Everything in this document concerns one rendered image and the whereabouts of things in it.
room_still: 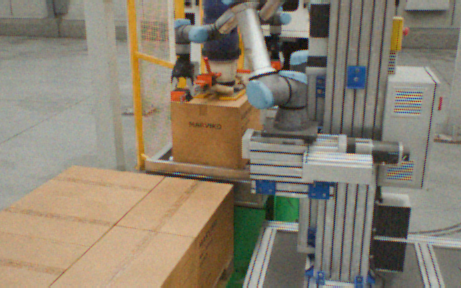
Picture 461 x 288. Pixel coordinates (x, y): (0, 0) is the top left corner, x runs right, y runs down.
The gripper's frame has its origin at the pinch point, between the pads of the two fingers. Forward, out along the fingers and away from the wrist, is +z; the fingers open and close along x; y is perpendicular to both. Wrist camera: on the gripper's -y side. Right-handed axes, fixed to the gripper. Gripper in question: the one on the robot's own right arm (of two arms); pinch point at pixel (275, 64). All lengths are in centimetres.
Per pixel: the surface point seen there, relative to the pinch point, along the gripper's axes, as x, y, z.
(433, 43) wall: 152, -819, 102
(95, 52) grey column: -130, -4, 0
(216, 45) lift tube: -25, 41, -17
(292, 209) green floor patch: 12, -16, 108
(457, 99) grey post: 136, -217, 67
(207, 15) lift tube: -31, 38, -33
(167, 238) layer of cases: -17, 134, 53
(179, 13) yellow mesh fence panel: -68, -10, -28
